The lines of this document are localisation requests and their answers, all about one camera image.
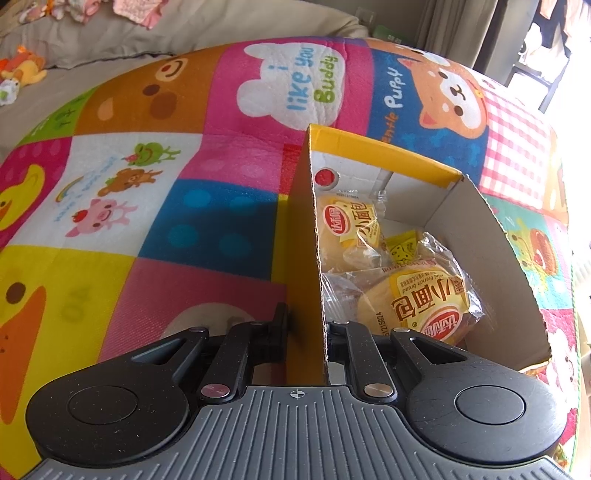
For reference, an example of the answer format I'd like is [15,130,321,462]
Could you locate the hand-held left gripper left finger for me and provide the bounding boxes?
[117,302,293,403]

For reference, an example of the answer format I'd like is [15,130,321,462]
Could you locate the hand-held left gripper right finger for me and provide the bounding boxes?
[325,322,472,402]

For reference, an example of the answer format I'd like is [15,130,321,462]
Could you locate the large bread bun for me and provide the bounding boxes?
[323,231,485,347]

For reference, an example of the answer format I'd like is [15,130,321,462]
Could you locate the yellow cardboard box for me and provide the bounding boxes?
[278,124,553,386]

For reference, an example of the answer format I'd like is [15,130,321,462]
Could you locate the small yellow snack packet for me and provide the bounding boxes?
[385,230,422,267]

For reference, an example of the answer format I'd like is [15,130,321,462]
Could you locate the small bread bun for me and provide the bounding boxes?
[315,191,387,274]

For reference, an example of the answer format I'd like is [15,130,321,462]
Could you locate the colourful cartoon play mat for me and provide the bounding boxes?
[0,37,581,472]

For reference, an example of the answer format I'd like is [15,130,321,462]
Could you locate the grey curtain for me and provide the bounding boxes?
[416,0,500,71]

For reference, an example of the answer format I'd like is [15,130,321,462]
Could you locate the pink floral baby garment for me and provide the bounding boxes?
[113,0,168,29]

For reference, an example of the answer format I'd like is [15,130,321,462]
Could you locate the small white plush toy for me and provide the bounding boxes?
[0,78,21,107]

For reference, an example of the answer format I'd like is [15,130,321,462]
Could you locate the orange plush toy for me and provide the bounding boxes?
[0,44,47,87]

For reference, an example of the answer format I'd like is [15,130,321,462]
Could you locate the hanging laundry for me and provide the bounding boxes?
[522,0,591,52]

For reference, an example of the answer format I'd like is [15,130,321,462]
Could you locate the black metal frame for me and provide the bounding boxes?
[503,60,563,112]

